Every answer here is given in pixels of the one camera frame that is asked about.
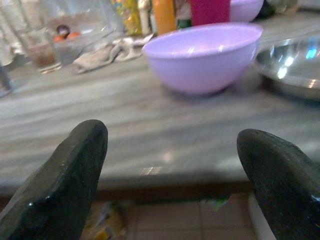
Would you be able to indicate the dark green bottle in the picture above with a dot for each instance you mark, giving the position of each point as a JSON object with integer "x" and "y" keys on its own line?
{"x": 184, "y": 23}

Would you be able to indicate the magenta plastic cup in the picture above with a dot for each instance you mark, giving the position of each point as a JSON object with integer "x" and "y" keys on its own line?
{"x": 210, "y": 11}

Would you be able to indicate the yellow printed snack packet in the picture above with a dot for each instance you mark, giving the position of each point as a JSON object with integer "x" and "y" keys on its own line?
{"x": 128, "y": 16}

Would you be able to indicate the round steel plate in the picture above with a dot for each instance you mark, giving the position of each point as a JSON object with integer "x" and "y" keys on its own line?
{"x": 290, "y": 67}

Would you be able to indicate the yellow packet on floor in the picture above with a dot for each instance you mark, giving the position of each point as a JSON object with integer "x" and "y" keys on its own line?
{"x": 105, "y": 222}

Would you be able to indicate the white slim bottle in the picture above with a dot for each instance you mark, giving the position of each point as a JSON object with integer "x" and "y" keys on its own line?
{"x": 145, "y": 16}

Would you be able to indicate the clear glass tumbler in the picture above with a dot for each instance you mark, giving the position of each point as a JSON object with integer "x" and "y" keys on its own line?
{"x": 37, "y": 47}

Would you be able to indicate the lilac plastic bowl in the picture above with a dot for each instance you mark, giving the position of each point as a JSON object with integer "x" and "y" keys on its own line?
{"x": 243, "y": 10}
{"x": 202, "y": 60}

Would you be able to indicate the orange juice bottle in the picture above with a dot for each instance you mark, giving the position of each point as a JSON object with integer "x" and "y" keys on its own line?
{"x": 164, "y": 15}

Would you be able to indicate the crumpled grey cloth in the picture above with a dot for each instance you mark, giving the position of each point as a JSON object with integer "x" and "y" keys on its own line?
{"x": 107, "y": 55}

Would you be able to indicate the clear glass container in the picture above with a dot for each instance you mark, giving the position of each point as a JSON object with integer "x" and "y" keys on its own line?
{"x": 75, "y": 32}

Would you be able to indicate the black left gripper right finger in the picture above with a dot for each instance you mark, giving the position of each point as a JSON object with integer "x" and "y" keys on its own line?
{"x": 282, "y": 180}

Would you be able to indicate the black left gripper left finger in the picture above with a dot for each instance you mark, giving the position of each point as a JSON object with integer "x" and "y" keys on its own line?
{"x": 60, "y": 185}

